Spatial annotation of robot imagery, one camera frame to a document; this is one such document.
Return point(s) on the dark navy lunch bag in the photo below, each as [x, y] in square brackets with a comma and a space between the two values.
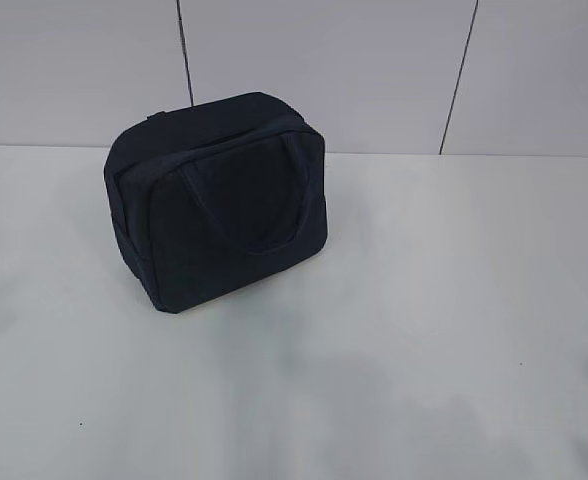
[209, 199]

